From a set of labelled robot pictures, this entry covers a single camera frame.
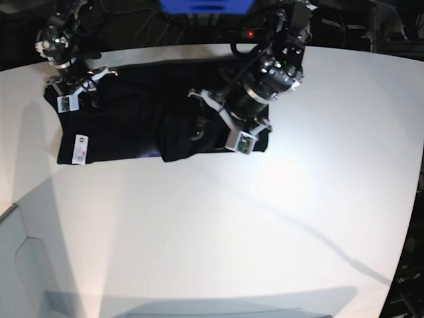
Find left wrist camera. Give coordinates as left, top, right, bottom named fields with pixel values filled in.
left=225, top=130, right=257, bottom=155

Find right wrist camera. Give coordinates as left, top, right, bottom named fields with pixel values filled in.
left=56, top=95, right=80, bottom=113

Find white garment label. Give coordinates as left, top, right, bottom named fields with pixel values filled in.
left=72, top=134, right=89, bottom=165

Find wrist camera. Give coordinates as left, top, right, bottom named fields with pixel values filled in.
left=56, top=95, right=80, bottom=113
left=225, top=130, right=257, bottom=155

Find black power strip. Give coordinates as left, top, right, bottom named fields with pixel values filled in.
left=228, top=28, right=270, bottom=41

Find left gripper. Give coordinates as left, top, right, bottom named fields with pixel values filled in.
left=187, top=86, right=272, bottom=143

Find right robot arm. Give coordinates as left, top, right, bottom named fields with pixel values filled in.
left=34, top=1, right=118, bottom=113

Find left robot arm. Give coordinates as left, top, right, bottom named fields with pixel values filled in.
left=188, top=1, right=311, bottom=154

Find black T-shirt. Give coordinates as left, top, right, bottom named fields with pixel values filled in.
left=44, top=58, right=271, bottom=166

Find blue box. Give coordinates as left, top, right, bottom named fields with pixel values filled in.
left=160, top=0, right=254, bottom=15

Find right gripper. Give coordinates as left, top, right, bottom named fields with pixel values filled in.
left=45, top=58, right=119, bottom=110

